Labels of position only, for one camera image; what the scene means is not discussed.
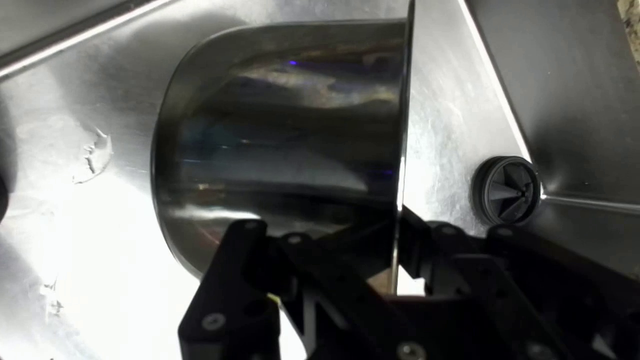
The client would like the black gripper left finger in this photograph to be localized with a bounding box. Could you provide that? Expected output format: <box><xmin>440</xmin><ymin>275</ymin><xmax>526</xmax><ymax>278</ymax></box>
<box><xmin>177</xmin><ymin>218</ymin><xmax>399</xmax><ymax>360</ymax></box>

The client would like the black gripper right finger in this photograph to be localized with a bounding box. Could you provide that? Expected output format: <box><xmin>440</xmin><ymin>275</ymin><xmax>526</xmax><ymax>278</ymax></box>
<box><xmin>398</xmin><ymin>205</ymin><xmax>640</xmax><ymax>360</ymax></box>

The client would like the stainless steel sink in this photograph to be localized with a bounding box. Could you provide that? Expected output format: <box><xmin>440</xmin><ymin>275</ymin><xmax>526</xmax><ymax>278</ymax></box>
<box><xmin>0</xmin><ymin>0</ymin><xmax>640</xmax><ymax>360</ymax></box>

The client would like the black sink stopper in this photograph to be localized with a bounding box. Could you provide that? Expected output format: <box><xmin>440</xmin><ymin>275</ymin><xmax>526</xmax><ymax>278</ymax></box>
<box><xmin>469</xmin><ymin>155</ymin><xmax>546</xmax><ymax>227</ymax></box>

